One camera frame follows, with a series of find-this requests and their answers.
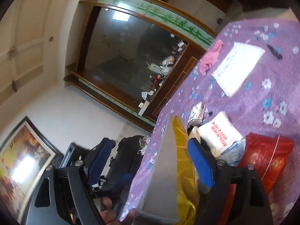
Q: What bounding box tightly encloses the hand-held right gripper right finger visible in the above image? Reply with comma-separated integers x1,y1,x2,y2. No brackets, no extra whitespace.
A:
187,137,273,225

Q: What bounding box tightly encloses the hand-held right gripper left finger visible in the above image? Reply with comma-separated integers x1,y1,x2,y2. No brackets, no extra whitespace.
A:
28,160,105,225

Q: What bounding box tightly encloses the white desiccant packet blue print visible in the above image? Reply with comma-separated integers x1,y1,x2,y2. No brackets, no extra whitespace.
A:
219,139,247,167

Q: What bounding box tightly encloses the white packet red print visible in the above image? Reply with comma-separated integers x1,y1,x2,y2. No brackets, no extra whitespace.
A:
196,111,243,157

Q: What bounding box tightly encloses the white foam box yellow tape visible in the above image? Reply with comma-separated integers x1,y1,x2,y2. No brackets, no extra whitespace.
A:
135,116,200,225

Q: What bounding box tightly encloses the red plastic bag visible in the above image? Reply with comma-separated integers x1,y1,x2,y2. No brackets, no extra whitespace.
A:
218,132,295,225

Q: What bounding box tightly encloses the person's left hand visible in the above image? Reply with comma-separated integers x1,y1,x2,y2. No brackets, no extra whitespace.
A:
101,197,137,225

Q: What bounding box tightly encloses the blue and black bag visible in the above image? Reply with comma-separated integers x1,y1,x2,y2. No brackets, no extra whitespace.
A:
82,137,117,188

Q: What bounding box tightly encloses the patterned tissue pack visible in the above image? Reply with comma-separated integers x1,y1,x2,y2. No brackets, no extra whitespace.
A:
188,103,206,125

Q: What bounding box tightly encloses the purple floral tablecloth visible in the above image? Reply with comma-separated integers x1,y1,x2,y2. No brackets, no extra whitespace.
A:
128,19,300,225

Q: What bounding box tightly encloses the clutter of small cabinet items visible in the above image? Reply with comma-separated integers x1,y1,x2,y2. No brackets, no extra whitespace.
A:
138,35,188,116

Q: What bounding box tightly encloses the white paper notebook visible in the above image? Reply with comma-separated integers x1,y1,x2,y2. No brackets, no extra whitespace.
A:
211,42,266,97

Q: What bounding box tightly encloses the pink cloth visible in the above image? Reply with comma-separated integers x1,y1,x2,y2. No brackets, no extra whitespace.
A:
199,39,225,76

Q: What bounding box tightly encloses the wooden glass cabinet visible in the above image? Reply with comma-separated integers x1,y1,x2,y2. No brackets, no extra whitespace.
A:
63,0,219,132

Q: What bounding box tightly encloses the black pen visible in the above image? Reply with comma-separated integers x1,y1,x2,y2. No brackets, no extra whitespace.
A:
267,43,284,60

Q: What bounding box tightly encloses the framed wall picture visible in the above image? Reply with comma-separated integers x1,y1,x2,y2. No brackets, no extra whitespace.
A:
0,116,62,217

